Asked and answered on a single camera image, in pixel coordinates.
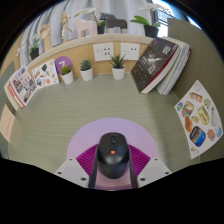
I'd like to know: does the round purple number sticker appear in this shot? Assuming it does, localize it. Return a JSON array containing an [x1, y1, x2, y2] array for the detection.
[[54, 55, 74, 76]]

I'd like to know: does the dark wooden horse figure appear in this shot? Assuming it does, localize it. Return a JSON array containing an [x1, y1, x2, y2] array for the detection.
[[99, 13, 128, 35]]

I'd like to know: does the window with dark frame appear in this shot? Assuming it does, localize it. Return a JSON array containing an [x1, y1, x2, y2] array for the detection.
[[151, 1, 201, 38]]

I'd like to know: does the round purple mouse pad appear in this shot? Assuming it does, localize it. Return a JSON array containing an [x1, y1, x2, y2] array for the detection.
[[66, 117, 160, 192]]

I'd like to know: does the white wall socket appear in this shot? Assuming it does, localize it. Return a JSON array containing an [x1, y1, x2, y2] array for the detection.
[[120, 42, 141, 62], [92, 42, 115, 63]]

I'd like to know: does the black computer mouse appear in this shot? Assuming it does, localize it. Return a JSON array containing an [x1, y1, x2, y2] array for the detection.
[[97, 131, 130, 180]]

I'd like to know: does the white sticker sheet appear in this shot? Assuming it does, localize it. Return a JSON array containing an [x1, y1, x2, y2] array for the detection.
[[30, 58, 60, 89]]

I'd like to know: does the black book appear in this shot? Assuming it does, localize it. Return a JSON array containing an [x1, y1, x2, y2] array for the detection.
[[130, 36, 180, 94]]

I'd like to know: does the wooden mannequin figure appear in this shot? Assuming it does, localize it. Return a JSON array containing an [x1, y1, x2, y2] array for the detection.
[[59, 10, 73, 44]]

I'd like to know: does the pink wooden horse figure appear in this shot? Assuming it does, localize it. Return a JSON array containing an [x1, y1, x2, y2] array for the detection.
[[73, 18, 99, 38]]

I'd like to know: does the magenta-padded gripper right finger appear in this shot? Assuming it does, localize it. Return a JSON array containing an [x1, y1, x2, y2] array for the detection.
[[127, 143, 172, 189]]

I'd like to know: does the white orchid in black pot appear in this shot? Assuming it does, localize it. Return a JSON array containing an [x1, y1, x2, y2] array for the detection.
[[16, 33, 42, 62], [129, 2, 168, 39], [73, 7, 108, 35]]

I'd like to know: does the grey curtain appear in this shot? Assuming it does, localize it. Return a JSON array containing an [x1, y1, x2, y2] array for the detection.
[[18, 0, 153, 68]]

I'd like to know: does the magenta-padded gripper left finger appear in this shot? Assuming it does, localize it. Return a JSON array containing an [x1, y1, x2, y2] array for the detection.
[[54, 143, 101, 189]]

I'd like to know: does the wooden hand model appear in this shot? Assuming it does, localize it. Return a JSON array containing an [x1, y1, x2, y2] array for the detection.
[[38, 23, 54, 53]]

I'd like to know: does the colourful food sticker sheet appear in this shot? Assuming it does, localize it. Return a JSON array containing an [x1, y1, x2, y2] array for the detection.
[[174, 79, 224, 160]]

